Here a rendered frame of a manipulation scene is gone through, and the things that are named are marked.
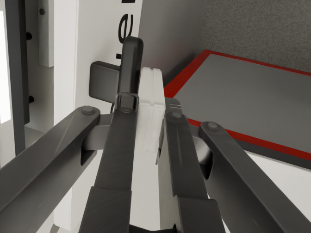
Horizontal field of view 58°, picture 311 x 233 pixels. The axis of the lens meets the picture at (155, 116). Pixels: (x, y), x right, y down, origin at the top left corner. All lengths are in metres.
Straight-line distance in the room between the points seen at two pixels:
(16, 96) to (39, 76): 0.10
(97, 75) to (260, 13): 0.92
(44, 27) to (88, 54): 0.11
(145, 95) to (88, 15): 0.07
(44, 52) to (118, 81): 0.13
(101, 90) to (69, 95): 0.02
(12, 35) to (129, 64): 0.09
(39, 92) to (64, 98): 0.14
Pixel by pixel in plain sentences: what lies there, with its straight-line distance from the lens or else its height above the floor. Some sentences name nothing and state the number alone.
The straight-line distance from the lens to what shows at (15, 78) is 0.24.
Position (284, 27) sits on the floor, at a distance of 1.10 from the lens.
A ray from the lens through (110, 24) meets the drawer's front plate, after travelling 0.23.
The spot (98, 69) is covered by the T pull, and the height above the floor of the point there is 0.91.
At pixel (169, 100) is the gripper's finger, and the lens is 0.18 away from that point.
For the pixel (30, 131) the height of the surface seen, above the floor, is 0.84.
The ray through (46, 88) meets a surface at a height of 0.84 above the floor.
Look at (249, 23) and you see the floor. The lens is 1.09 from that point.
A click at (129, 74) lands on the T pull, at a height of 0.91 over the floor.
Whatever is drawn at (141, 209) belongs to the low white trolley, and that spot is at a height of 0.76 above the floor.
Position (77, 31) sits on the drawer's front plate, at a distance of 0.19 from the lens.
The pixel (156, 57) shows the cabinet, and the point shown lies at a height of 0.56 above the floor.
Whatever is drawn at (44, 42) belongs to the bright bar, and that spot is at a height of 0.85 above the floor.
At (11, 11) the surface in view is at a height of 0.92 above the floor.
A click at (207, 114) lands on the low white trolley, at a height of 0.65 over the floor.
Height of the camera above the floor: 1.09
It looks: 61 degrees down
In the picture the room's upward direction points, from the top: 139 degrees counter-clockwise
